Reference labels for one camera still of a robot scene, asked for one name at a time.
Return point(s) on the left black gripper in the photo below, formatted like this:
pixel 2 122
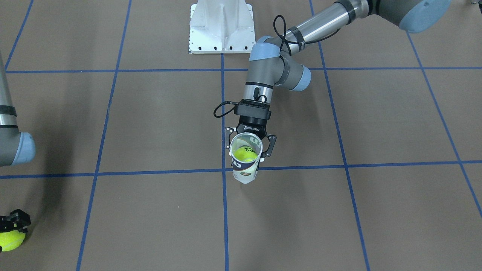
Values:
pixel 251 124

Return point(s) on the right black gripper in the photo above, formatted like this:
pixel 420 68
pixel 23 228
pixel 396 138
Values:
pixel 13 221

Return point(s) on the yellow Roland Garros tennis ball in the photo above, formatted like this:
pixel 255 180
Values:
pixel 245 154

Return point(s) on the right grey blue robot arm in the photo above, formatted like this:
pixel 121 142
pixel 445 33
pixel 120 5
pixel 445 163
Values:
pixel 16 148

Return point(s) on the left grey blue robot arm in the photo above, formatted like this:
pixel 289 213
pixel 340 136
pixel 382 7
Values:
pixel 272 64

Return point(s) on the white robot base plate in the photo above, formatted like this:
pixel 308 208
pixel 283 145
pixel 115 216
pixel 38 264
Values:
pixel 221 26

